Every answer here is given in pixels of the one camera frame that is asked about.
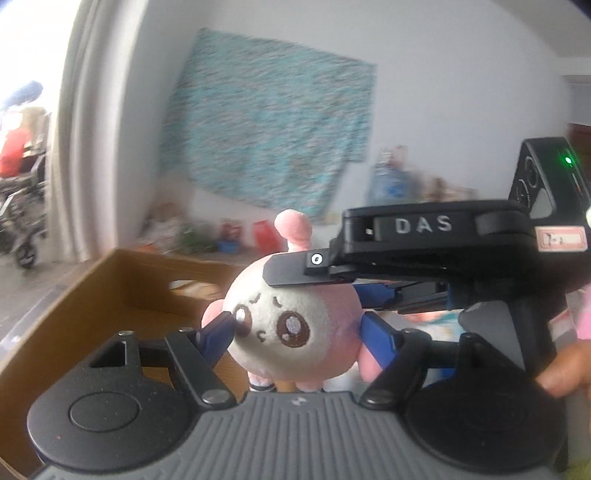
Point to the red plastic bag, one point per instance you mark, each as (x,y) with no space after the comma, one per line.
(267,240)

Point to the person's right hand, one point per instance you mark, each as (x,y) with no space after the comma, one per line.
(570,370)

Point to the water dispenser bottle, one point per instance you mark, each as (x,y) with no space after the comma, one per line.
(390,185)

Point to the white curtain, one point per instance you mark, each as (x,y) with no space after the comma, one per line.
(85,128)

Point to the brown cardboard box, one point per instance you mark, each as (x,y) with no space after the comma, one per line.
(126,290)

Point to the pink plush doll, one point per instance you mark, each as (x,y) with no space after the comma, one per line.
(303,335)

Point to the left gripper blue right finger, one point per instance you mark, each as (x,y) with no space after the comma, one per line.
(402,356)

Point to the wheelchair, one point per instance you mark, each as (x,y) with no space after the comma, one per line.
(23,214)

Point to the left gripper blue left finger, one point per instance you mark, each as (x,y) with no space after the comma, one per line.
(195,353)

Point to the floral teal wall cloth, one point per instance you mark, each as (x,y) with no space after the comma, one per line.
(267,122)

